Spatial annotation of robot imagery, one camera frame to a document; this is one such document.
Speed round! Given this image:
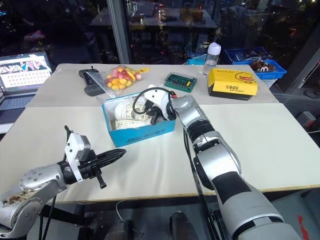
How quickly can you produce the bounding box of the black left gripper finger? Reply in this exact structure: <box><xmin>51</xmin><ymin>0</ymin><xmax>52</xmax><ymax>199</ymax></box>
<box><xmin>96</xmin><ymin>148</ymin><xmax>127</xmax><ymax>161</ymax></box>
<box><xmin>98</xmin><ymin>154</ymin><xmax>124</xmax><ymax>167</ymax></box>

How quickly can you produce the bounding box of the clear plastic zip bag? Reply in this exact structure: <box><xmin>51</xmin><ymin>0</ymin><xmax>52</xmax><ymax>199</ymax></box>
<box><xmin>84</xmin><ymin>70</ymin><xmax>120</xmax><ymax>99</ymax></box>

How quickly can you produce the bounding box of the teal cardboard box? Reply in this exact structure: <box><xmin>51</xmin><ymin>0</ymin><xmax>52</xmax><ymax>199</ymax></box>
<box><xmin>187</xmin><ymin>53</ymin><xmax>210</xmax><ymax>67</ymax></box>

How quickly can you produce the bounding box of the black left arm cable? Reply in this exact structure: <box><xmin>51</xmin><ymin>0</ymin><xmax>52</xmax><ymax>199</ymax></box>
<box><xmin>44</xmin><ymin>124</ymin><xmax>73</xmax><ymax>240</ymax></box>

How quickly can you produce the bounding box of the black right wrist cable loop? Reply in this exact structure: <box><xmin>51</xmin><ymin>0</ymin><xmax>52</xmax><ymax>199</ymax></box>
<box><xmin>132</xmin><ymin>88</ymin><xmax>177</xmax><ymax>119</ymax></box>

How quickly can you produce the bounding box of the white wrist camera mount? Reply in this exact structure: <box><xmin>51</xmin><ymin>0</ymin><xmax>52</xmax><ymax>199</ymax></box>
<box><xmin>143</xmin><ymin>84</ymin><xmax>174</xmax><ymax>121</ymax></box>
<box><xmin>64</xmin><ymin>132</ymin><xmax>92</xmax><ymax>185</ymax></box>

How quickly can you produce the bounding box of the dark rounded shape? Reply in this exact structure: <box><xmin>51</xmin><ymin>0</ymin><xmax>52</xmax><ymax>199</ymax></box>
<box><xmin>105</xmin><ymin>219</ymin><xmax>134</xmax><ymax>240</ymax></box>
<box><xmin>169</xmin><ymin>210</ymin><xmax>199</xmax><ymax>240</ymax></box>

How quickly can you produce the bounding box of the thin white cable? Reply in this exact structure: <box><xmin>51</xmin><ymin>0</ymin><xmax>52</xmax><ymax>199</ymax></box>
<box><xmin>115</xmin><ymin>199</ymin><xmax>125</xmax><ymax>221</ymax></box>

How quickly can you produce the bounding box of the blue cardboard shoebox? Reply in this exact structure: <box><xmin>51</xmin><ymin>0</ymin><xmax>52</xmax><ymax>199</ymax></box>
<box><xmin>101</xmin><ymin>91</ymin><xmax>177</xmax><ymax>148</ymax></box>

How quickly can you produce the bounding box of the blue plastic basket with plush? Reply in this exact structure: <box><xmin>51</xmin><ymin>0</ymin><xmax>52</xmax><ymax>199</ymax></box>
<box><xmin>249</xmin><ymin>59</ymin><xmax>288</xmax><ymax>88</ymax></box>

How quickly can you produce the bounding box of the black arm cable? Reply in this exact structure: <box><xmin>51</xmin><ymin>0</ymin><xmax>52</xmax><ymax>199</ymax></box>
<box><xmin>183</xmin><ymin>127</ymin><xmax>216</xmax><ymax>240</ymax></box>
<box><xmin>44</xmin><ymin>124</ymin><xmax>73</xmax><ymax>240</ymax></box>

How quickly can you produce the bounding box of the small grey box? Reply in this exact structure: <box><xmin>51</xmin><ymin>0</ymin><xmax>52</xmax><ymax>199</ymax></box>
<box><xmin>297</xmin><ymin>110</ymin><xmax>317</xmax><ymax>127</ymax></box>

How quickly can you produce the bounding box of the open laptop computer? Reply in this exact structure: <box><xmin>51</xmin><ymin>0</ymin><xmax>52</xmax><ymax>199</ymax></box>
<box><xmin>0</xmin><ymin>51</ymin><xmax>54</xmax><ymax>112</ymax></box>

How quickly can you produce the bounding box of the grey window frame post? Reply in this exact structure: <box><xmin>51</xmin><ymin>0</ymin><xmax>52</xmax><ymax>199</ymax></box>
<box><xmin>106</xmin><ymin>0</ymin><xmax>133</xmax><ymax>65</ymax></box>

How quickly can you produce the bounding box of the white child shoe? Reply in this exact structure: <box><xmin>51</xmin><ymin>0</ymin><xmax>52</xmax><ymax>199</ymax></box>
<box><xmin>114</xmin><ymin>100</ymin><xmax>151</xmax><ymax>121</ymax></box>
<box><xmin>114</xmin><ymin>116</ymin><xmax>154</xmax><ymax>131</ymax></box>

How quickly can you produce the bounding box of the yellow duck print box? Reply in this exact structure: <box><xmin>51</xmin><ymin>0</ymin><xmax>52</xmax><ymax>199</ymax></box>
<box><xmin>207</xmin><ymin>68</ymin><xmax>259</xmax><ymax>102</ymax></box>

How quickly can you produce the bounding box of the brown plush toy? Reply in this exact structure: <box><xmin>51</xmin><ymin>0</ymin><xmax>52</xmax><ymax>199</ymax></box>
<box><xmin>250</xmin><ymin>59</ymin><xmax>276</xmax><ymax>74</ymax></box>

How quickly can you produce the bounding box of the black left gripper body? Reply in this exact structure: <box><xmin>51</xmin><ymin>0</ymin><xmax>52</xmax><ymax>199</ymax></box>
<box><xmin>77</xmin><ymin>152</ymin><xmax>108</xmax><ymax>190</ymax></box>

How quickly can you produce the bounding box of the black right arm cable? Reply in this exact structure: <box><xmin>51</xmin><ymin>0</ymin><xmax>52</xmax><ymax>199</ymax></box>
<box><xmin>183</xmin><ymin>127</ymin><xmax>216</xmax><ymax>240</ymax></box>

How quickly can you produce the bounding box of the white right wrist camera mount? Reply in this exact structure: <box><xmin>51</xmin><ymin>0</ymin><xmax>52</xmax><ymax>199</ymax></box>
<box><xmin>143</xmin><ymin>84</ymin><xmax>174</xmax><ymax>121</ymax></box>

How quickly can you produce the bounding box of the green screwdriver bit case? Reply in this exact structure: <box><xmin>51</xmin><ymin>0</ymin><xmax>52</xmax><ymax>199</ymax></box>
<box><xmin>164</xmin><ymin>72</ymin><xmax>198</xmax><ymax>94</ymax></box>

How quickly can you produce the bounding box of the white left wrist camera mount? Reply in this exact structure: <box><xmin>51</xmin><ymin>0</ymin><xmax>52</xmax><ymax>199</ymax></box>
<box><xmin>64</xmin><ymin>132</ymin><xmax>92</xmax><ymax>185</ymax></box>

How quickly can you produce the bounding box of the black handheld controller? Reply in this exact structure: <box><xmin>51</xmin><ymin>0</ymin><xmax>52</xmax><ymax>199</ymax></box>
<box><xmin>78</xmin><ymin>65</ymin><xmax>106</xmax><ymax>97</ymax></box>

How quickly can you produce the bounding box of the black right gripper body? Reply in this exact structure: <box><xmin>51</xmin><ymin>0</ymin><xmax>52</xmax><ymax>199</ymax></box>
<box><xmin>146</xmin><ymin>105</ymin><xmax>165</xmax><ymax>122</ymax></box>

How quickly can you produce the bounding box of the bag of toy fruit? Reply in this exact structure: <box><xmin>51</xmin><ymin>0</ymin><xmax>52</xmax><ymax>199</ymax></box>
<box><xmin>104</xmin><ymin>64</ymin><xmax>150</xmax><ymax>91</ymax></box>

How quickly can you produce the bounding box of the clear bottle with white cap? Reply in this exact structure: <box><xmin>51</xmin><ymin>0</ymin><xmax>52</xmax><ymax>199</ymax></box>
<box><xmin>202</xmin><ymin>42</ymin><xmax>222</xmax><ymax>78</ymax></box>

